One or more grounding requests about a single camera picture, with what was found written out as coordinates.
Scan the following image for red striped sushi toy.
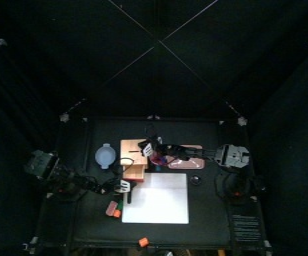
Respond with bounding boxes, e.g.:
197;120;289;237
105;200;119;217

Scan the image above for white cutting board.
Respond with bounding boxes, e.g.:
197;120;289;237
121;172;190;225

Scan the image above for red utensil with loop handle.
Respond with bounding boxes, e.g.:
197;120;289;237
153;155;167;167

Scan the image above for blue two-handled bowl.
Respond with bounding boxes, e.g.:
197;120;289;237
94;143;118;170

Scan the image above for orange toy carrot green top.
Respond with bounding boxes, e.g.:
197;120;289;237
113;199;125;219

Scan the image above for pink rectangular tray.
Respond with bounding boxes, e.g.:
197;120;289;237
166;144;206;170

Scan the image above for thin white bracing cord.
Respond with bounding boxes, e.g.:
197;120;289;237
63;0;220;117
106;0;248;123

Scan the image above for red plastic cup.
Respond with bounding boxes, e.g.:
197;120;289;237
149;151;169;168

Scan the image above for wooden box with slot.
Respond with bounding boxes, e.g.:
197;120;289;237
119;138;149;167

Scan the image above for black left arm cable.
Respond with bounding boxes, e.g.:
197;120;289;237
117;157;137;184

